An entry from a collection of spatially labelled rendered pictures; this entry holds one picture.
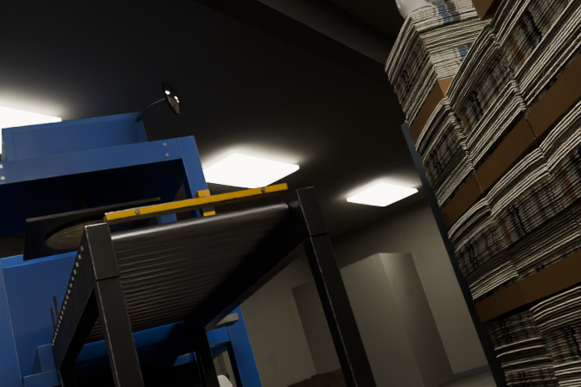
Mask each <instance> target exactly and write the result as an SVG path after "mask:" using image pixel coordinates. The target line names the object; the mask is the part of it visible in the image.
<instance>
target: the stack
mask: <svg viewBox="0 0 581 387"><path fill-rule="evenodd" d="M580 54H581V0H501V3H500V5H499V7H498V9H497V11H496V12H495V14H494V16H493V18H492V20H491V23H489V24H486V25H485V26H484V28H483V29H482V31H481V32H480V34H479V35H478V36H477V37H476V39H475V41H474V43H473V44H472V46H471V48H470V50H469V52H468V53H467V54H466V56H465V58H464V60H463V62H462V64H461V66H460V67H459V68H458V70H457V72H456V74H455V76H454V78H453V80H452V81H451V83H450V86H449V88H448V90H447V92H446V96H447V98H443V99H442V100H441V101H440V102H439V104H438V105H437V107H436V109H435V110H434V112H433V113H432V114H431V117H430V118H429V120H428V122H427V124H426V125H425V127H424V129H423V131H422V132H421V134H420V136H419V138H418V141H417V143H416V146H415V147H416V151H417V152H418V155H419V156H421V161H422V166H423V167H422V168H423V169H425V172H426V177H427V178H426V179H428V181H429V182H430V186H431V187H432V190H433V191H434V193H435V194H436V195H435V196H436V197H437V203H438V205H439V208H441V207H442V210H443V208H444V207H445V206H446V205H447V204H448V203H449V202H450V200H451V199H452V198H453V197H454V196H455V195H456V194H457V192H458V191H459V190H460V189H461V188H462V187H463V185H464V184H465V183H466V182H467V181H468V179H469V178H470V177H471V176H472V174H474V176H475V177H476V175H475V172H476V170H477V169H479V167H481V165H482V164H483V163H484V162H485V161H486V160H487V159H488V158H489V156H490V155H491V154H492V153H493V152H494V151H495V149H496V148H497V147H498V146H499V145H500V143H501V142H502V141H503V140H504V139H505V137H506V136H507V135H508V134H509V132H510V131H511V130H512V129H513V128H514V126H515V125H516V124H517V123H518V122H519V121H520V120H521V119H522V118H523V117H525V119H526V121H527V117H526V115H527V113H528V112H530V110H532V108H533V107H534V106H535V105H536V104H537V103H538V102H539V101H540V99H541V98H542V97H543V96H544V95H545V93H546V92H547V91H548V90H549V89H550V87H551V86H552V85H553V84H554V83H555V82H556V80H557V79H558V78H559V77H560V76H561V75H562V73H563V72H564V71H565V70H566V69H567V68H568V66H569V65H570V64H571V63H572V62H573V61H574V60H575V59H576V58H577V57H578V56H579V55H580ZM527 123H528V125H529V127H530V124H529V122H528V121H527ZM530 129H531V127H530ZM531 130H532V129H531ZM532 132H533V131H532ZM476 180H477V179H476ZM489 190H490V191H489ZM485 191H488V192H485ZM485 191H484V192H485V193H482V194H481V195H480V196H479V197H478V198H477V199H476V200H475V201H474V202H473V203H472V204H471V205H470V206H469V207H468V208H467V209H466V210H465V211H464V212H463V213H462V214H461V215H460V216H459V217H458V218H457V219H456V221H455V222H454V223H453V224H452V225H451V226H450V227H449V228H451V227H452V228H451V229H450V231H449V232H448V235H449V239H451V241H450V242H451V243H452V244H454V249H455V251H456V252H455V254H456V255H455V257H456V259H458V258H460V259H459V260H458V262H459V263H460V264H459V267H461V268H460V270H462V273H463V275H464V276H465V278H466V279H465V280H466V281H467V283H468V285H469V289H470V292H471V294H472V297H473V301H477V302H476V303H478V302H480V301H482V300H484V299H486V298H488V297H490V296H491V295H493V294H495V293H497V292H499V291H501V290H503V289H504V288H506V287H508V286H510V285H512V284H513V283H515V282H518V281H521V280H523V279H525V278H527V277H529V276H531V275H533V274H535V273H536V272H538V271H540V270H542V269H544V268H546V267H548V266H550V265H552V264H554V263H556V262H558V261H560V260H562V259H564V258H566V257H568V256H570V255H571V254H573V253H575V252H577V251H580V250H581V95H580V96H579V97H578V98H577V99H576V100H575V101H574V102H573V103H572V104H571V105H570V106H569V107H568V108H567V109H566V110H565V111H564V112H563V113H562V114H561V115H560V116H559V117H558V118H557V119H556V120H555V121H554V122H553V123H552V124H551V125H550V126H549V127H548V128H547V129H546V130H545V131H544V132H543V133H542V134H541V135H540V136H539V137H538V138H537V139H535V140H534V141H533V142H532V143H531V144H530V145H529V146H528V147H527V148H526V149H525V150H524V151H523V152H522V153H521V154H520V155H519V156H518V157H517V158H516V159H515V160H514V161H513V162H512V163H511V164H510V165H509V166H508V167H507V168H506V170H505V171H504V172H503V173H502V174H501V175H500V176H499V177H498V178H497V179H496V180H495V181H494V182H493V183H492V184H491V185H490V186H489V187H488V188H487V189H486V190H485ZM497 320H498V321H497ZM488 321H496V322H495V323H493V324H491V325H489V326H487V328H488V327H490V329H489V333H488V334H491V333H492V334H491V335H490V336H493V337H491V339H492V340H491V341H494V342H493V343H494V344H496V345H495V352H496V351H498V353H497V355H499V356H496V357H497V358H498V360H500V362H501V365H502V367H501V368H503V370H504V373H505V377H506V378H507V379H506V381H508V383H509V384H507V385H509V387H581V282H577V283H575V284H572V285H571V286H569V287H566V288H564V289H561V290H559V291H556V292H554V293H552V294H549V295H546V296H544V297H542V298H539V299H538V300H535V301H532V302H529V303H525V304H523V305H521V306H519V307H517V308H514V309H512V310H509V311H507V312H506V313H504V314H500V315H498V316H496V317H494V318H492V319H490V320H487V321H485V322H488ZM500 342H501V343H500ZM497 343H499V344H497ZM509 380H510V381H509Z"/></svg>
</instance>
